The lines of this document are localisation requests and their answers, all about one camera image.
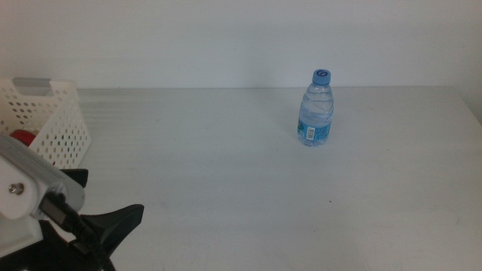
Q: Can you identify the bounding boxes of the red soda can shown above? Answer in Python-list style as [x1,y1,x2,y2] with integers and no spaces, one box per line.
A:
[10,129,38,148]

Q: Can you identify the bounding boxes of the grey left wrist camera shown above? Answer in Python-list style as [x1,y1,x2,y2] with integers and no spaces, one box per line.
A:
[0,133,86,221]

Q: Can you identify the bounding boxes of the white perforated plastic basket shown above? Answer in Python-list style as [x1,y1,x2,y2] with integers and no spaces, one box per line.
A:
[0,77,92,170]

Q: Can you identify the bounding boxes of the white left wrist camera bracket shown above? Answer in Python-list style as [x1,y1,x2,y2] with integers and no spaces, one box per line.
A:
[0,154,44,259]

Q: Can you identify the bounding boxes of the clear water bottle blue cap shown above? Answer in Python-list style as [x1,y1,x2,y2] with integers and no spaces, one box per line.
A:
[297,69,334,147]

